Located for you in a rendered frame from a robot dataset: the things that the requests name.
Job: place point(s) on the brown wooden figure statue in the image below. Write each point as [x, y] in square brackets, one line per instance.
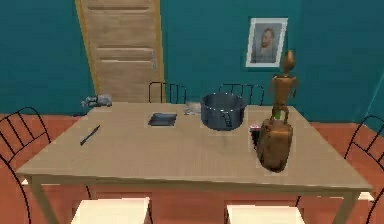
[276, 140]

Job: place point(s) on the pale grey crumpled paper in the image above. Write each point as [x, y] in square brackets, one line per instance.
[192, 108]

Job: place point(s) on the dark grey cooking pot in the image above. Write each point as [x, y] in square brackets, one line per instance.
[222, 113]

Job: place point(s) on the dark flat tray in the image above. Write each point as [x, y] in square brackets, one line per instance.
[162, 119]

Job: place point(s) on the light wooden table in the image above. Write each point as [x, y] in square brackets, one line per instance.
[160, 156]

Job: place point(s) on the small dark cup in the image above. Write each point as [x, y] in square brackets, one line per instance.
[255, 131]

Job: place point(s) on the light wooden room door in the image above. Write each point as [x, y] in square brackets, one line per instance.
[123, 50]

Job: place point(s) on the grey crumpled cloth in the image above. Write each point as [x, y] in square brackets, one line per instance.
[96, 100]

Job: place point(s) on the white framed portrait picture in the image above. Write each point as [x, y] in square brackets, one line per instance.
[266, 42]

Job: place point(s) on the black thin stick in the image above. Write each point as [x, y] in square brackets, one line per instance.
[89, 135]

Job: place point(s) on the white seat chair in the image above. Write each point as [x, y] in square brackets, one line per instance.
[265, 215]
[111, 210]

